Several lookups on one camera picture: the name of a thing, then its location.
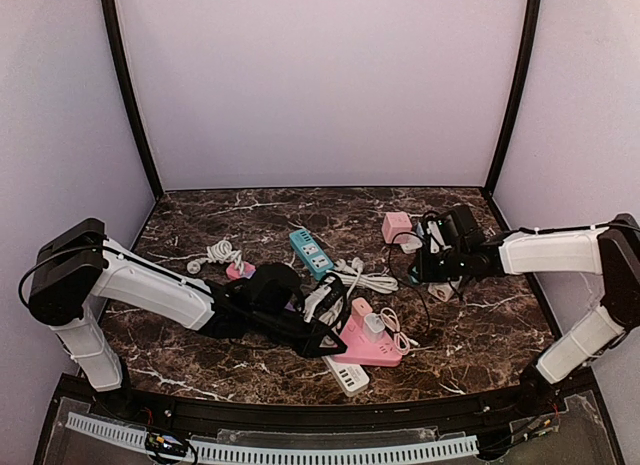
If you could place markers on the white square adapter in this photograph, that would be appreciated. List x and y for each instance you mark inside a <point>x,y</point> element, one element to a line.
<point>410,243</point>

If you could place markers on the pink triangular power strip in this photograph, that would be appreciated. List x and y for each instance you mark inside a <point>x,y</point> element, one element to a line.
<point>362,351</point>

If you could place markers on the pink adapter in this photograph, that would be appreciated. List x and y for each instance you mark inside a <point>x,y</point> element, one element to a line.
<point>235,271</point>

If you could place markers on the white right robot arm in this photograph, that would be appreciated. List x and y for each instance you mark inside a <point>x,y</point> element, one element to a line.
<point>609,251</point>

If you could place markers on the small circuit board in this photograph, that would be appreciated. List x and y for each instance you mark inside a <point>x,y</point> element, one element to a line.
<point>165,444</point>

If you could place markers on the white charger cube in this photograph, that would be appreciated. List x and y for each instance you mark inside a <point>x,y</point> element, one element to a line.
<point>373,327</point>

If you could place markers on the teal charger cube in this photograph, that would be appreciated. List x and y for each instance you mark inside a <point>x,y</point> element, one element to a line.
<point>414,276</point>

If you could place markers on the white round power plug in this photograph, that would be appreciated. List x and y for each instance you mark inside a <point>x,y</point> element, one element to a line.
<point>445,292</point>

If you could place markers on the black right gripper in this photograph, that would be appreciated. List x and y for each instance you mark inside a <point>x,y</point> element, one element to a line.
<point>428,264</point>

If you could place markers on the peach charger cube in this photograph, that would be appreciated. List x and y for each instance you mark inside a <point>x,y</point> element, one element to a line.
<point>360,308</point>

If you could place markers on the black frame post left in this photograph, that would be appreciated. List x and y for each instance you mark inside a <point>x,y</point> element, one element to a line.
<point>128,96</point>

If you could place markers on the white power strip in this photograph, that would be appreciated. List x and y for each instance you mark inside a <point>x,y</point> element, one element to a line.
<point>352,379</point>

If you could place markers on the white cable duct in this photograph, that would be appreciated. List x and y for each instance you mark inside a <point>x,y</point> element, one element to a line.
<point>407,446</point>

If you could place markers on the pink cube socket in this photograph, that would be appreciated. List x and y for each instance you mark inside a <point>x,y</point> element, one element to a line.
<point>396,227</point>

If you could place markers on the black frame post right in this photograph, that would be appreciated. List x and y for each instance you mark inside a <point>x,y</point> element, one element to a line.
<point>525,50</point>

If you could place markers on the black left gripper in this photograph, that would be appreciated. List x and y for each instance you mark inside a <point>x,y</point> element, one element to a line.
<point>310,329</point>

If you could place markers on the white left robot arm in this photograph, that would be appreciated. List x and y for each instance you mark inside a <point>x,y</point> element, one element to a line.
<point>84,262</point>

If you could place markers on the teal power strip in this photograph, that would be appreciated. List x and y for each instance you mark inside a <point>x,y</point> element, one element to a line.
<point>310,253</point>

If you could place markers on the black frame post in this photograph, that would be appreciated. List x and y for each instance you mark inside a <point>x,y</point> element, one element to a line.
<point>128,96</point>
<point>525,50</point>

